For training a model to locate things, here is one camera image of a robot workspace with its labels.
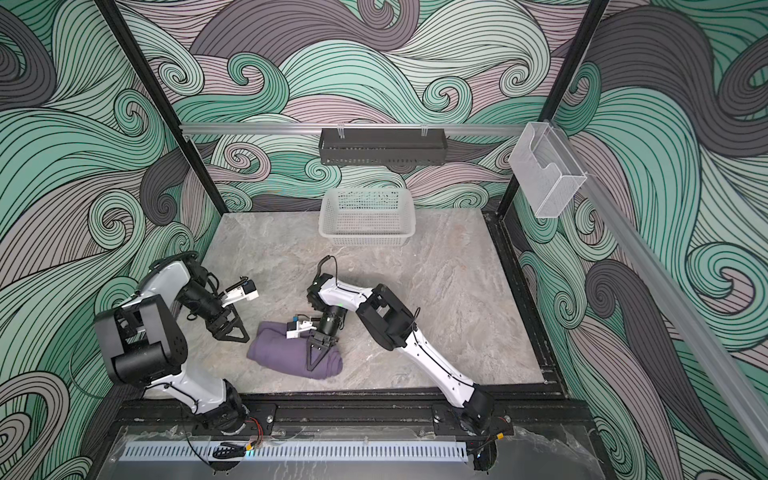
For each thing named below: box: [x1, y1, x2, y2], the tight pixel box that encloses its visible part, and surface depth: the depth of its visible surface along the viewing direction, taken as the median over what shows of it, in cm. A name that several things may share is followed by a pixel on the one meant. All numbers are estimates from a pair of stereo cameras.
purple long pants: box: [247, 321, 343, 379], surface depth 79 cm
